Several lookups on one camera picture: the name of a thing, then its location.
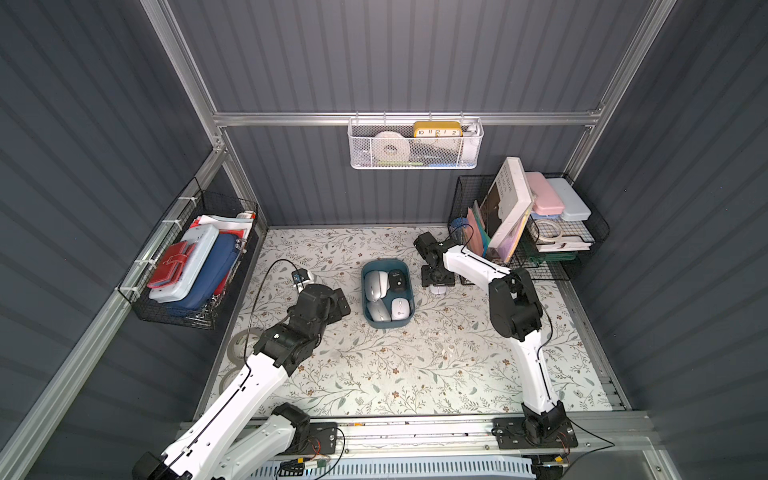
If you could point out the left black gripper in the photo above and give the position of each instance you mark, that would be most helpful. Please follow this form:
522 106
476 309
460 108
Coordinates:
339 305

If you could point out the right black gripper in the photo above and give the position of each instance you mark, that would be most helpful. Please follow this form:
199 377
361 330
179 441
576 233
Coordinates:
438 278

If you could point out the white slim mouse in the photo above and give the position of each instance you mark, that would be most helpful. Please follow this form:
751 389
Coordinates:
376 285

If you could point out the white logo mouse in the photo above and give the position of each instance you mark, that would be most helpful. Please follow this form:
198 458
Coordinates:
400 309

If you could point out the teal plastic storage box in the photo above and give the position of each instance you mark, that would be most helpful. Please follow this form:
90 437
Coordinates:
388 264

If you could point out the silver grey mouse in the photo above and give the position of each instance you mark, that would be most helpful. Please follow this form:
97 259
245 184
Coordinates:
378 311

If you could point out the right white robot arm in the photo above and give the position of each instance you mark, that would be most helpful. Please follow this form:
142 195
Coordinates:
515 312

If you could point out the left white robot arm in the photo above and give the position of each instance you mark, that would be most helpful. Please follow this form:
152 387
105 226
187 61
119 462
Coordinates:
211 448

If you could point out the pink folders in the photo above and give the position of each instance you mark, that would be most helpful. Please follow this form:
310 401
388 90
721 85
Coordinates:
478 238

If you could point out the white tablet board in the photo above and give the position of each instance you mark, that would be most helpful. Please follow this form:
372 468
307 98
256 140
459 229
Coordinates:
506 202

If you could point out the clear tape roll lower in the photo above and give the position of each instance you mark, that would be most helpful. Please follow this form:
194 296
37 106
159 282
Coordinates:
228 379

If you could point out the navy blue case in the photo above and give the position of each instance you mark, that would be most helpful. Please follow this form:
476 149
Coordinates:
214 271

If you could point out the pink pencil case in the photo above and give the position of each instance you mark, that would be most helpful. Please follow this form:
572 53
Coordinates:
546 202

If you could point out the white tape roll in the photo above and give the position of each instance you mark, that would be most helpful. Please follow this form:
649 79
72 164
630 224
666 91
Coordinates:
390 147

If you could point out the yellow clock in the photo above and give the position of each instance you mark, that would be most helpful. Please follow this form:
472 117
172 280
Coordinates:
437 129

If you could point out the white flat case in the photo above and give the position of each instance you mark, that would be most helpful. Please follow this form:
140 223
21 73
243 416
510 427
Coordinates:
204 237

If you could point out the light blue pencil case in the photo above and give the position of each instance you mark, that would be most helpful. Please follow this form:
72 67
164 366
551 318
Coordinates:
575 209

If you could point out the red wallet pouch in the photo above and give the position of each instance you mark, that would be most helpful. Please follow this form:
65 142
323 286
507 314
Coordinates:
170 267

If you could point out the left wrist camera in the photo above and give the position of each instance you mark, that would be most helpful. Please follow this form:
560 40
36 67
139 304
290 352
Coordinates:
301 278

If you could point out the black wire desk organizer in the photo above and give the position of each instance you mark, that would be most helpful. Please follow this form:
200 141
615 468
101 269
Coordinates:
553 265

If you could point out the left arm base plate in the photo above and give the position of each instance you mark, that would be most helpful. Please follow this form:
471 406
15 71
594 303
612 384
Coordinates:
314 439

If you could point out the white wire wall basket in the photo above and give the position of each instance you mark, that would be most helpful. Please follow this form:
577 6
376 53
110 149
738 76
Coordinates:
426 153

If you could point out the black wire side basket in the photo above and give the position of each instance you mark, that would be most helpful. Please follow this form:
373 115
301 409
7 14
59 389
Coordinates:
229 214

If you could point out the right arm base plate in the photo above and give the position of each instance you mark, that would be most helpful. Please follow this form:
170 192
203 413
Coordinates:
517 433

